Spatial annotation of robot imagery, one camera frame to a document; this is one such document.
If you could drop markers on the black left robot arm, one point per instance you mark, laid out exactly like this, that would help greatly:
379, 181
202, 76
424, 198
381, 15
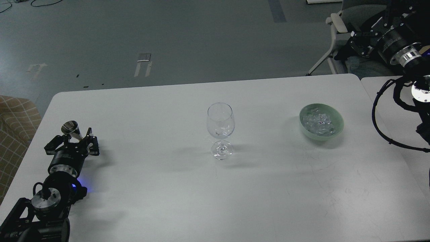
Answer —
45, 217

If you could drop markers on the white office chair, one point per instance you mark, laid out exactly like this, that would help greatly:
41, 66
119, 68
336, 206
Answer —
339, 37

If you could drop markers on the plaid beige sofa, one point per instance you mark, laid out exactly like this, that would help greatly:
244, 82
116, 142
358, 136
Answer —
19, 121

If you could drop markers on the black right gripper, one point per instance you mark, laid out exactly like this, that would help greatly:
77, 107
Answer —
383, 29

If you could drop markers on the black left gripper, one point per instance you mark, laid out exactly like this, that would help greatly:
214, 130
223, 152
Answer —
68, 157

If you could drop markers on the clear wine glass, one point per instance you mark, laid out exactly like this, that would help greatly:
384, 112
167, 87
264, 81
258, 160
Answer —
220, 124

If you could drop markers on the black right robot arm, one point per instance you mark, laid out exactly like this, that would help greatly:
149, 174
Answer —
412, 94

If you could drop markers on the green bowl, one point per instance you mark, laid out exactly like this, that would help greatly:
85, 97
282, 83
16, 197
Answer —
335, 116

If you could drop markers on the steel double jigger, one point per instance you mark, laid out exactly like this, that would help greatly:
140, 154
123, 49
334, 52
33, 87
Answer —
71, 130

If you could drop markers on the clear ice cubes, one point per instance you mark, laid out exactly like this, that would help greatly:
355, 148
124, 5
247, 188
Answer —
318, 123

